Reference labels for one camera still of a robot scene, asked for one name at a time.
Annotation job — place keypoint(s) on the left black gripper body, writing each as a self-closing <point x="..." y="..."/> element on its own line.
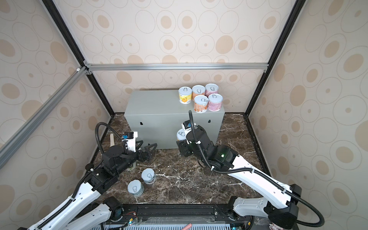
<point x="130" y="157"/>

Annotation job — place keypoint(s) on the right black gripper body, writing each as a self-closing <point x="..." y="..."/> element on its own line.
<point x="185" y="149"/>

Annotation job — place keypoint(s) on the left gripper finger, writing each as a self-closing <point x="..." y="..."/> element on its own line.
<point x="139" y="144"/>
<point x="149" y="152"/>

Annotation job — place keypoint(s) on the yellow can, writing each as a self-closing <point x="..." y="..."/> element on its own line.
<point x="181" y="135"/>
<point x="185" y="95"/>

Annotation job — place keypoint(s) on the brown orange can front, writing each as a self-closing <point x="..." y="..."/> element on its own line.
<point x="201" y="104"/>

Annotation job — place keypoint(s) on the brown orange can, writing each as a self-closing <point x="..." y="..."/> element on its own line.
<point x="198" y="90"/>
<point x="201" y="104"/>

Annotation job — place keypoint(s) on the pink can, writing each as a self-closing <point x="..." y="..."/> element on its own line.
<point x="215" y="102"/>
<point x="211" y="89"/>

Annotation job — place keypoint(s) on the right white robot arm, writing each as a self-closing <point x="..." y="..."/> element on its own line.
<point x="278" y="202"/>

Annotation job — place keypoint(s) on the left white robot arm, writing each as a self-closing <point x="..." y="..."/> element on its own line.
<point x="96" y="182"/>

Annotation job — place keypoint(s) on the wooden spatula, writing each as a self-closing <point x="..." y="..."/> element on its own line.
<point x="112" y="140"/>

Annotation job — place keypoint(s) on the green can lower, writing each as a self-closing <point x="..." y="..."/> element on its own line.
<point x="131" y="167"/>

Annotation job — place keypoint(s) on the teal can upper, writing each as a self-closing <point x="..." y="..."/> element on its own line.
<point x="148" y="176"/>

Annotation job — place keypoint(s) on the teal can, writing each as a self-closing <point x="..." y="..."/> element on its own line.
<point x="135" y="188"/>
<point x="148" y="176"/>

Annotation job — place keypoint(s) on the small dark glass bottle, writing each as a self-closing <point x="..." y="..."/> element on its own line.
<point x="90" y="168"/>

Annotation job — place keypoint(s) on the grey metal cabinet box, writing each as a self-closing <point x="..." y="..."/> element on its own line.
<point x="158" y="115"/>

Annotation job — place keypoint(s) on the teal can lower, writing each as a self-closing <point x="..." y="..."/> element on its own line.
<point x="135" y="188"/>

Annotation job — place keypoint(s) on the pink marker pen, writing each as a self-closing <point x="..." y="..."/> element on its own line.
<point x="187" y="227"/>

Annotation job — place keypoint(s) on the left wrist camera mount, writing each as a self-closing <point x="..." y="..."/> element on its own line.
<point x="130" y="140"/>

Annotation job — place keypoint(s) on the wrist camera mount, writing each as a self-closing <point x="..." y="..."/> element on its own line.
<point x="187" y="126"/>
<point x="130" y="140"/>

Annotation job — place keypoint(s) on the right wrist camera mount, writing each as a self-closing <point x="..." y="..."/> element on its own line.
<point x="187" y="126"/>

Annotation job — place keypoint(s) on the black base frame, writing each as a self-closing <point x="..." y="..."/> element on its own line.
<point x="177" y="216"/>

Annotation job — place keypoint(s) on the horizontal aluminium rail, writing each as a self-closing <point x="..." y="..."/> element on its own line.
<point x="179" y="66"/>

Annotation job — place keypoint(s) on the left diagonal aluminium rail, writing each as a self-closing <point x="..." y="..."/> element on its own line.
<point x="18" y="139"/>

